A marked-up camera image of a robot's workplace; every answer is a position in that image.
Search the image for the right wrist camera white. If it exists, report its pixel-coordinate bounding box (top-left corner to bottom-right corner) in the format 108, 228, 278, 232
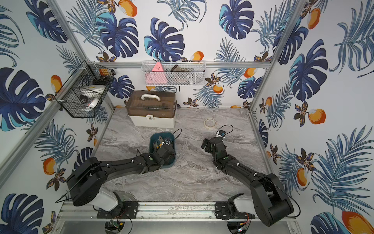
217, 130, 227, 137

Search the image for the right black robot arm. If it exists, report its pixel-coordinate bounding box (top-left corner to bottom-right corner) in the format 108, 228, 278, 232
201, 137, 302, 227

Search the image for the masking tape roll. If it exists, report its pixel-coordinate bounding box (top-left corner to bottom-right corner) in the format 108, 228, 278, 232
204, 118, 217, 129

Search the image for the teal plastic storage bin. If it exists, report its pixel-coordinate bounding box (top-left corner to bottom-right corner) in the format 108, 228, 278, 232
149, 132, 176, 169

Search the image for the white tape dispenser in basket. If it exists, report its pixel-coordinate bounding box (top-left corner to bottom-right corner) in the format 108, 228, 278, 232
79, 85, 105, 112

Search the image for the white mesh wall basket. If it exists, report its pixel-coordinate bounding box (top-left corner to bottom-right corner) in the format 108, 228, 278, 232
141, 60, 206, 86

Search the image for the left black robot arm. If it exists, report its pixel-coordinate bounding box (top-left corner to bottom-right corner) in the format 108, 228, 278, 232
66, 143, 176, 212

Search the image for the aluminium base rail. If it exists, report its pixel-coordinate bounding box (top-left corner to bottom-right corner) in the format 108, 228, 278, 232
57, 202, 223, 222

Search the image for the pink triangle ruler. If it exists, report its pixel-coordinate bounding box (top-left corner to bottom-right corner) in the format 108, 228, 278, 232
145, 62, 168, 86

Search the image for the black wire wall basket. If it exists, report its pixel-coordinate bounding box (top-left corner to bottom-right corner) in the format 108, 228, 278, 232
55, 61, 116, 119

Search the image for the white brown lidded toolbox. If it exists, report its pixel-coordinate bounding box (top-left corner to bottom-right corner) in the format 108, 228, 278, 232
126, 90, 177, 128

